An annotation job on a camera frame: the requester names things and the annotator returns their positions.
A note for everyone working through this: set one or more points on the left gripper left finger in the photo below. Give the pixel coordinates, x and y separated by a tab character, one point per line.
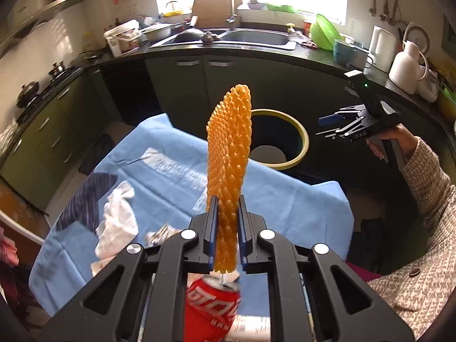
202	255

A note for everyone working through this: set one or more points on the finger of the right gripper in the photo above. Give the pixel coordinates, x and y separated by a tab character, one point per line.
333	119

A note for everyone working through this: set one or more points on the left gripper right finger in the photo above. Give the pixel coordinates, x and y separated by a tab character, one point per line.
252	257

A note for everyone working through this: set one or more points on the yellow-rimmed trash bin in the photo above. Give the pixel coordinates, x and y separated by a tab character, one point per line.
278	140

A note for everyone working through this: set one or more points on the stainless steel kitchen sink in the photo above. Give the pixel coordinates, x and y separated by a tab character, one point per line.
246	37

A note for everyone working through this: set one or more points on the green kitchen cabinets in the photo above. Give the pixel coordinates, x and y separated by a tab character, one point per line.
187	88

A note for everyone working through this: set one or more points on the white thermos jug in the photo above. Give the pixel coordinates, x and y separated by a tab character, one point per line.
409	67

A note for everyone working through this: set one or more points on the teal ceramic mug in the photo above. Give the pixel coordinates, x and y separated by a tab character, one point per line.
343	52

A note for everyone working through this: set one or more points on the white electric kettle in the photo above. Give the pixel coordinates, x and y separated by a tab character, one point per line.
382	49

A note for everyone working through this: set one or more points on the blue star-print tablecloth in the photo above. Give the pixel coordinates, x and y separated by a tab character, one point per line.
167	169

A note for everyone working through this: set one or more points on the red cola can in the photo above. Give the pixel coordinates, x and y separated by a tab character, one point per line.
211	306

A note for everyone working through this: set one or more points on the green plastic colander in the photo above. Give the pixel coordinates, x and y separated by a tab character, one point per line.
323	33

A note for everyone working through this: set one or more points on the white crumpled tissue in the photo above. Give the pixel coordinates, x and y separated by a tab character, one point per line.
118	227

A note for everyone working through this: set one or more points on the white blue milk carton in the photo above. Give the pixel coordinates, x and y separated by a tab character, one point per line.
249	329

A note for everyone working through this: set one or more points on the chrome sink faucet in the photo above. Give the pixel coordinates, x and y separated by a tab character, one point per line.
233	18

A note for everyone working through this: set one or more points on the wooden cutting board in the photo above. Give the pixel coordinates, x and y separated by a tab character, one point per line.
211	13

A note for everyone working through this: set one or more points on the metal bowl by sink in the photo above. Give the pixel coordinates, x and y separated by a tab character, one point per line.
157	32

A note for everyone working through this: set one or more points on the white plastic container box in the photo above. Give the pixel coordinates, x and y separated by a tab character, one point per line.
124	38

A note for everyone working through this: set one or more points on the black pot on stove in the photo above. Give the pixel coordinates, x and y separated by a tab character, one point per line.
27	94

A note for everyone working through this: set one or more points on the range hood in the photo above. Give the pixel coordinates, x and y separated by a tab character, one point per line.
20	17

